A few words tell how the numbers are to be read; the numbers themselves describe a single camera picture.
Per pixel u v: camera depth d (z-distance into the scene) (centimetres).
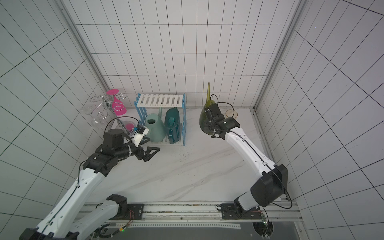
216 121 56
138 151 62
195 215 73
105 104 85
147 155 63
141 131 61
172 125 85
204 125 89
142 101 86
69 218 41
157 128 93
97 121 87
